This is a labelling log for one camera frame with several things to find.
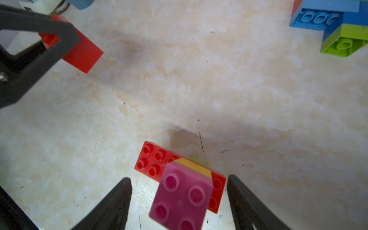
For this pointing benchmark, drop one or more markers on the blue small lego brick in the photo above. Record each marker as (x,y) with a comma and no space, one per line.
(350,18)

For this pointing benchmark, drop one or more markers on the lime green lego brick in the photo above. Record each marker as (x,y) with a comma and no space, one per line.
(345,40)
(198,161)

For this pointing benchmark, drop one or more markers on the magenta lego brick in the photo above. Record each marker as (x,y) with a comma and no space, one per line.
(182,198)

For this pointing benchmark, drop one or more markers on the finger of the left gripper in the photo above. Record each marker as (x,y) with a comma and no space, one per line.
(24,70)
(12,216)

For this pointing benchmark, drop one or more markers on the red long lego brick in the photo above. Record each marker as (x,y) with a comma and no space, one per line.
(153,159)

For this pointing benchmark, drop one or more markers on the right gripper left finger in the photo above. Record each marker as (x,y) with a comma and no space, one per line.
(112,212)

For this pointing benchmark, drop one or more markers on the yellow lego brick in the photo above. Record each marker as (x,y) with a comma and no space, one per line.
(194,166)

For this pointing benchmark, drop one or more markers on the blue floral mug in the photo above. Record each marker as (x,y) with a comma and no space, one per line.
(81,4)

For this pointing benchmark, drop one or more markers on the mint green toaster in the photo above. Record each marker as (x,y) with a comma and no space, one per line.
(47,7)

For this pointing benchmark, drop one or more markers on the blue long lego brick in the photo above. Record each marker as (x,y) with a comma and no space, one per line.
(319,14)

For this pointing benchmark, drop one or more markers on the red square lego brick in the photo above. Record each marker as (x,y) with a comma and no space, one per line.
(295,6)

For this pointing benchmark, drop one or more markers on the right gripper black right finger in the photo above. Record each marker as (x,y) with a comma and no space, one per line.
(248,211)

